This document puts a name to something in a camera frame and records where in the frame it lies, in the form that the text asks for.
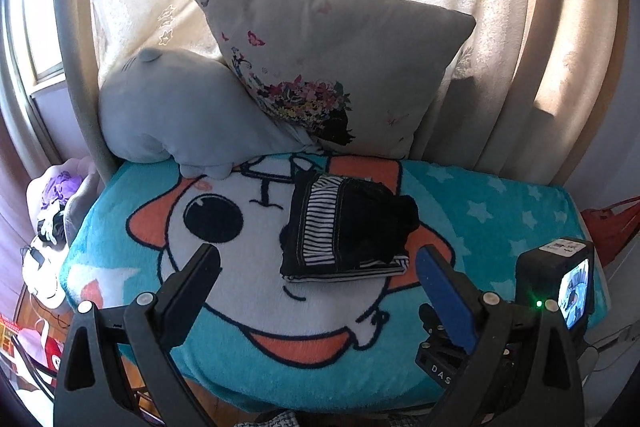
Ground grey plush toy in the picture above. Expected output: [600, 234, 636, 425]
[97, 47, 326, 180]

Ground blue star cartoon blanket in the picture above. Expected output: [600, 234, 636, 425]
[59, 154, 613, 415]

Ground red bag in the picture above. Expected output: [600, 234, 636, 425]
[580, 196, 640, 263]

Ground red white packet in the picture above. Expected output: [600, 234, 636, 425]
[0, 314, 66, 378]

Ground dark pants with striped lining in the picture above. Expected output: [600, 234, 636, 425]
[279, 173, 421, 283]

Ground pile of clothes and bags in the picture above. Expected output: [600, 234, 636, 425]
[25, 157, 101, 308]

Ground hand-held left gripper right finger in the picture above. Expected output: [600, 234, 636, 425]
[416, 244, 586, 427]

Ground window frame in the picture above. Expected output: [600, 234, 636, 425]
[0, 0, 66, 98]

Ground checkered cloth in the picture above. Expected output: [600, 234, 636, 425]
[257, 409, 301, 427]

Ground beige floral print pillow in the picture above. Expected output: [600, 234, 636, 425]
[192, 0, 477, 160]

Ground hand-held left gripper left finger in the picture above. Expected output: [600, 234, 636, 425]
[55, 243, 222, 427]

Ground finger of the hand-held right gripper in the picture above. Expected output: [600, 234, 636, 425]
[419, 304, 453, 347]

